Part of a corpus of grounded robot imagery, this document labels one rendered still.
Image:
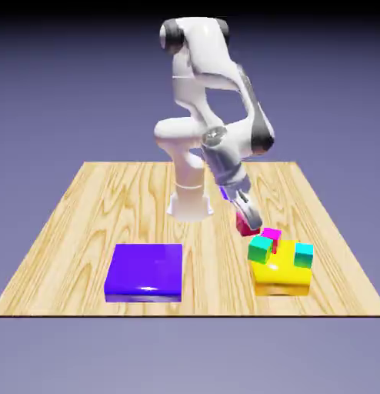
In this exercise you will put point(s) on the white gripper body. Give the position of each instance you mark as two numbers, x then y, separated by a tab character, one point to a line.
239	197

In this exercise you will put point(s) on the small red cube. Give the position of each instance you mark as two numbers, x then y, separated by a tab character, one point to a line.
244	227

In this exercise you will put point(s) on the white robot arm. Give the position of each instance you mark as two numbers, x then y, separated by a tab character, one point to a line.
190	92

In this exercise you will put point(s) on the small magenta cube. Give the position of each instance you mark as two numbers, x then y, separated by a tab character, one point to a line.
272	235

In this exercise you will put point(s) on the small green cube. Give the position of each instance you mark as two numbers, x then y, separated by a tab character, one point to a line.
303	255
260	251

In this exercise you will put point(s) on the large yellow box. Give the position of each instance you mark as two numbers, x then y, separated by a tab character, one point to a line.
279	274

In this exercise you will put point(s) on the large blue box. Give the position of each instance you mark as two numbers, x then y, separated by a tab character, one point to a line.
145	271

